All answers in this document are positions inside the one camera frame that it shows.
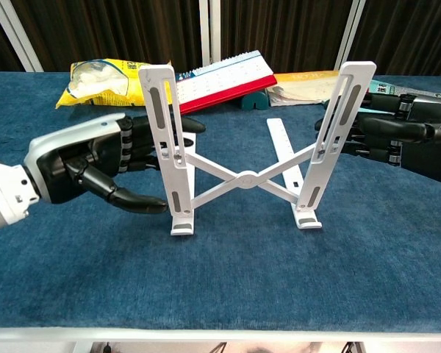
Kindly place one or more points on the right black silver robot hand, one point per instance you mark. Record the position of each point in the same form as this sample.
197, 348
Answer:
408, 128

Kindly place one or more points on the yellow snack bag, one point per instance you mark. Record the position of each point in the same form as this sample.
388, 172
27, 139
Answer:
106, 82

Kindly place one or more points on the beige yellow paper package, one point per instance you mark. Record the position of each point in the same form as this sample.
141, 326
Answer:
308, 86

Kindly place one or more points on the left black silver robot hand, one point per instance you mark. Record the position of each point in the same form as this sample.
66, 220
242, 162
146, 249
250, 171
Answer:
70, 154

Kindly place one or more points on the teal plastic package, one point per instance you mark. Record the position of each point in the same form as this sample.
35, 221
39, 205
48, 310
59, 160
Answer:
408, 86

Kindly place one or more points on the white folding laptop stand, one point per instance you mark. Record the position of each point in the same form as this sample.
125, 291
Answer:
248, 180

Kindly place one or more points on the blue felt table cover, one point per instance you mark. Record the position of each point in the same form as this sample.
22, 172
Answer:
220, 276

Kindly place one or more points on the red white desk calendar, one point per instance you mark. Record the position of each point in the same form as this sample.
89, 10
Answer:
224, 79

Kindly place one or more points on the small dark teal holder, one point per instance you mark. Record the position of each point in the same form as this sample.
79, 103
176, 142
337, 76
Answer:
255, 100

